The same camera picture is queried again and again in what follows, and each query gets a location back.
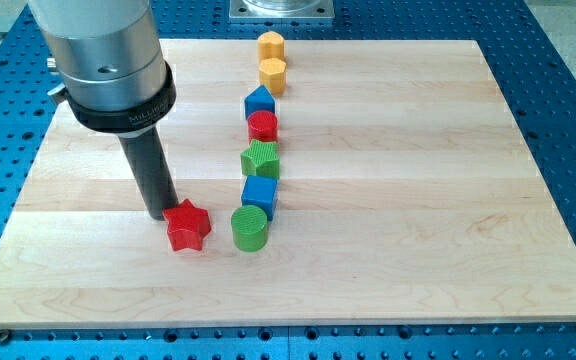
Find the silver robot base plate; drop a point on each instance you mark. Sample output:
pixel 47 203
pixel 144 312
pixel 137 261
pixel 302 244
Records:
pixel 249 10

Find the yellow hexagon block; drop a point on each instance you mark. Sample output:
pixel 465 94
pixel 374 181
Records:
pixel 272 74
pixel 271 44

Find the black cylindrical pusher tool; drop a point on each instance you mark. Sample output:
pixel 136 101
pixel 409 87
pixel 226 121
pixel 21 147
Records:
pixel 146 158

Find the blue pentagon block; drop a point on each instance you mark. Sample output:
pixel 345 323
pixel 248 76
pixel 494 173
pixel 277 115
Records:
pixel 259 99

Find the near yellow hexagon block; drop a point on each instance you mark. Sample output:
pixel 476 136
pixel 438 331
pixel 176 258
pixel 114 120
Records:
pixel 272 74

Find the red cylinder block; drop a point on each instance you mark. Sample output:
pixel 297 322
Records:
pixel 262 126

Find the red star block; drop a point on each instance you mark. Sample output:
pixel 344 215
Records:
pixel 187 226

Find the far yellow hexagon block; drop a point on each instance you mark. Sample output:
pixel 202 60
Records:
pixel 271 44

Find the blue perforated metal table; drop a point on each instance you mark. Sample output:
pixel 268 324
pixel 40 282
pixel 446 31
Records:
pixel 534 77

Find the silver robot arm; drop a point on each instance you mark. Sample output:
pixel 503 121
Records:
pixel 115 80

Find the green star block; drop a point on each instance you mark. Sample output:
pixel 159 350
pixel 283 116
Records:
pixel 261 159

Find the light wooden board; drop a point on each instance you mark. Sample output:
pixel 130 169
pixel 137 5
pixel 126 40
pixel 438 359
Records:
pixel 407 195

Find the green cylinder block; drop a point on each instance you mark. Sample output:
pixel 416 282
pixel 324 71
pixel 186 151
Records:
pixel 249 225

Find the blue cube block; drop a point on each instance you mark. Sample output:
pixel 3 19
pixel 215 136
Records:
pixel 261 192

